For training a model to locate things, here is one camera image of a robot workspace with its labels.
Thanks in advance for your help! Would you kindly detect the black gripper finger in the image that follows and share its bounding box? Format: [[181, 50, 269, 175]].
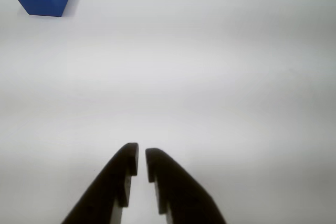
[[60, 142, 139, 224], [145, 147, 227, 224]]

